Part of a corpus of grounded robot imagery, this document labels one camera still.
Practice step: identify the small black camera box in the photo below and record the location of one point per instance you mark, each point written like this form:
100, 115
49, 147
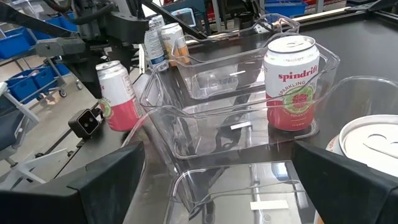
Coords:
84, 123

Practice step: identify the grey blue soda can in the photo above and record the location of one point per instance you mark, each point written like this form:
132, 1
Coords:
157, 22
155, 49

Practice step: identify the light blue device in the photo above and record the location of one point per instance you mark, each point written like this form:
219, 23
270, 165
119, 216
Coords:
184, 17

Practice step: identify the grey metal wheeled cart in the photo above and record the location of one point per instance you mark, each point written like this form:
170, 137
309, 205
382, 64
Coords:
59, 46

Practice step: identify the blue storage bin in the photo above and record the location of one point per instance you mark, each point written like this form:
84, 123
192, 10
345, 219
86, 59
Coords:
286, 7
28, 85
14, 43
62, 23

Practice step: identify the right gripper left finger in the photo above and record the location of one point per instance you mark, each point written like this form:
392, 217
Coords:
62, 205

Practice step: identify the pink white soda can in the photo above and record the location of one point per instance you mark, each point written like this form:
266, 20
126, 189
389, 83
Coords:
290, 81
119, 99

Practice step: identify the white metal stand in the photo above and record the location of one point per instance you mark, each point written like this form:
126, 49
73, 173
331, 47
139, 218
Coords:
28, 168

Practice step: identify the clear plastic bin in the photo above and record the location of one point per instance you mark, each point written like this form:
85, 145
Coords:
236, 199
199, 137
214, 81

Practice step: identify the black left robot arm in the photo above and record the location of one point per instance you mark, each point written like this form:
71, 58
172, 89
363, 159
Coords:
124, 28

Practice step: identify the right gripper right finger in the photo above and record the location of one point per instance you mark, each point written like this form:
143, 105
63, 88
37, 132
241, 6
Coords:
351, 193

